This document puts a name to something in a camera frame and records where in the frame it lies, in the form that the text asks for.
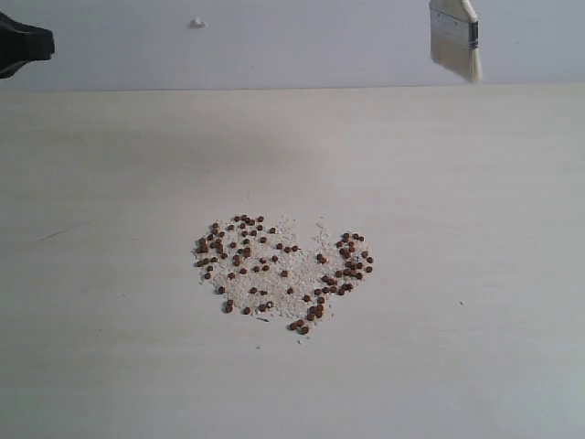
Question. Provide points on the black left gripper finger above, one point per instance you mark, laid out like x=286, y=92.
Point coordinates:
x=22, y=44

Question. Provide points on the white wooden paint brush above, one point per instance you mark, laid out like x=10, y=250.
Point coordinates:
x=454, y=38

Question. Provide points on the pile of brown pellets and rice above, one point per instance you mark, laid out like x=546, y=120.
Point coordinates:
x=261, y=269

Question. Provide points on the small white wall hook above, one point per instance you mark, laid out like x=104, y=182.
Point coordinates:
x=197, y=22

